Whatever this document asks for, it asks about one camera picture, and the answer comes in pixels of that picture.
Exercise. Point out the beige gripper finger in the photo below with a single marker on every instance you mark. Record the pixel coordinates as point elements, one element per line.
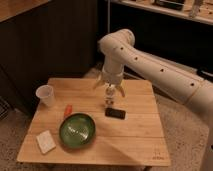
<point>98,84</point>
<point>121,90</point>

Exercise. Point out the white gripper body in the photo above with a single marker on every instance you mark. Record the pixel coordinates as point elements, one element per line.
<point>111,78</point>

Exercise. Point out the green ceramic bowl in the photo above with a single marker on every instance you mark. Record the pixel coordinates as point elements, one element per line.
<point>77,130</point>

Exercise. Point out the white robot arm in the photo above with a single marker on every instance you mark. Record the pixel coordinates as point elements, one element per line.
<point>194,92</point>

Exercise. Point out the black smartphone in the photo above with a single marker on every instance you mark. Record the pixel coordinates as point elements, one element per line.
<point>116,113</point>

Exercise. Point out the small orange object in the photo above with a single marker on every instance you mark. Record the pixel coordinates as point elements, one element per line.
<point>68,111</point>

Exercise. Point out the wooden folding table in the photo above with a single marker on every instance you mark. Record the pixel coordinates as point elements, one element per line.
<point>138,139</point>

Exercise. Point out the translucent plastic cup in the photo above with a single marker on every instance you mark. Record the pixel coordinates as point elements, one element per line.
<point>46,94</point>

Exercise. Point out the metal vertical pole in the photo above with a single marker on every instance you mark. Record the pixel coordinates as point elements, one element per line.
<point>108,15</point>

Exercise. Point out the white sponge block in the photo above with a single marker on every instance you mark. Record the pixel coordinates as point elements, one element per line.
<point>45,142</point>

